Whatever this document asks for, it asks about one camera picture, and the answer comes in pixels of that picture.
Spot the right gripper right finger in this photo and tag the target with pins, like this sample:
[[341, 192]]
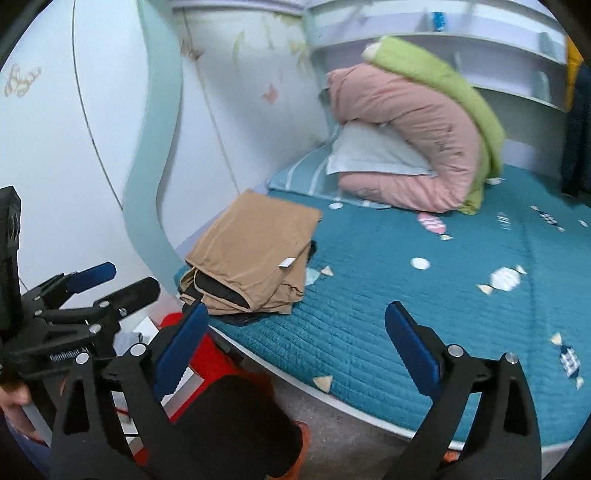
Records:
[[504, 440]]

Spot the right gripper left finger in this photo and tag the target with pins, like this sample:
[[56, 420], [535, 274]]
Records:
[[88, 441]]

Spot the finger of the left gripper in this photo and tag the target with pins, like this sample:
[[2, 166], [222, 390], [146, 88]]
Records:
[[53, 293], [115, 299]]

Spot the tan padded jacket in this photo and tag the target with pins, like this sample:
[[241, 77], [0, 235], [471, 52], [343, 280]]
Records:
[[253, 257]]

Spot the person's left hand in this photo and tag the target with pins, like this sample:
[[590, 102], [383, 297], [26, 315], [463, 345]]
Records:
[[13, 397]]

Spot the red stool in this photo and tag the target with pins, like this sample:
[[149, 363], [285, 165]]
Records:
[[233, 426]]

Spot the teal quilted bedspread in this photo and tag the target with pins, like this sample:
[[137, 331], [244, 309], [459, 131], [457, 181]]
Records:
[[504, 280]]

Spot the navy and yellow jacket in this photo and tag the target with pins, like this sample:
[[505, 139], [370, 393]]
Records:
[[575, 166]]

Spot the light blue pillow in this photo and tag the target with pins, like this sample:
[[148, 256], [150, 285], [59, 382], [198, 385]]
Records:
[[373, 148]]

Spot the white headboard shelf unit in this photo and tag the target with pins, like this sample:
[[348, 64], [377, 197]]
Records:
[[513, 52]]

